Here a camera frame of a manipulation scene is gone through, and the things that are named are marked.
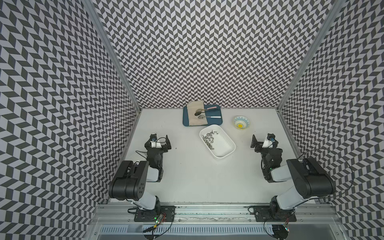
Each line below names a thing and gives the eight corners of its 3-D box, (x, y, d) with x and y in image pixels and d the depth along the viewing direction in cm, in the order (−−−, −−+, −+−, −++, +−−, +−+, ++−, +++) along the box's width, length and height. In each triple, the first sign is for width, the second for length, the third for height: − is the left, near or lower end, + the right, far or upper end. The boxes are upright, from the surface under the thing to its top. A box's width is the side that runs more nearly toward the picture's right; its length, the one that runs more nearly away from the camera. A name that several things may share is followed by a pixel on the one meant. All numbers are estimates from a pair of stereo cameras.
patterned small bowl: (234, 130, 109) (235, 126, 104) (232, 120, 115) (233, 115, 111) (249, 130, 109) (250, 126, 105) (246, 120, 115) (248, 115, 111)
